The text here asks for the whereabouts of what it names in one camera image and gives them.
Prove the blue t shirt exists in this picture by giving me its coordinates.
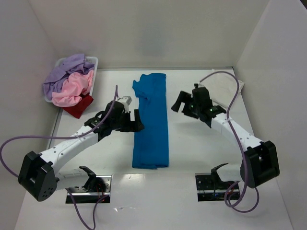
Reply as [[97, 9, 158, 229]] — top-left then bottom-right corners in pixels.
[[132, 73, 169, 169]]

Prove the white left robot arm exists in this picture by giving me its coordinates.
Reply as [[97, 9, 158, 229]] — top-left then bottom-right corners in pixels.
[[18, 96, 144, 202]]

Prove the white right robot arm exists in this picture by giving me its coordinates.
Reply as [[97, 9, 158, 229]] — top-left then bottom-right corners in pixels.
[[171, 87, 280, 188]]

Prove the white folded t shirt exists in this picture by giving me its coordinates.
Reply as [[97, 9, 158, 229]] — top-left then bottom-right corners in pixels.
[[200, 73, 237, 108]]

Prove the red t shirt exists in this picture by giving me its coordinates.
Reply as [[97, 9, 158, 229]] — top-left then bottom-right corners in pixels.
[[62, 94, 94, 119]]

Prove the pink t shirt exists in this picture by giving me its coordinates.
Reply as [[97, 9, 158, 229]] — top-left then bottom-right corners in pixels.
[[51, 70, 94, 107]]

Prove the white plastic laundry basket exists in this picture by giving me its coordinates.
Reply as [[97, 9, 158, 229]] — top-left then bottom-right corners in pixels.
[[55, 56, 98, 96]]

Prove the lavender t shirt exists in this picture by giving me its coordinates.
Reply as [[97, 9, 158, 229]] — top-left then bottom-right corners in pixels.
[[43, 53, 94, 102]]

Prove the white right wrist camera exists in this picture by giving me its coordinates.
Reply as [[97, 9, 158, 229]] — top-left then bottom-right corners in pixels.
[[194, 83, 204, 89]]

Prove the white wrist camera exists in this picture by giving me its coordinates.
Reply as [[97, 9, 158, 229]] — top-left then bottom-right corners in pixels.
[[117, 96, 132, 113], [194, 83, 204, 89]]

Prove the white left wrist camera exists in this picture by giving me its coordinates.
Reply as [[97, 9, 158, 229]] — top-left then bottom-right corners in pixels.
[[117, 96, 132, 113]]

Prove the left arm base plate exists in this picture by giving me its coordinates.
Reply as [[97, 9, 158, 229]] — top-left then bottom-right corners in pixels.
[[70, 175, 112, 204]]

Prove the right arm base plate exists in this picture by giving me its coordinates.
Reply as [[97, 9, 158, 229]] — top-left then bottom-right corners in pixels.
[[195, 173, 234, 202]]

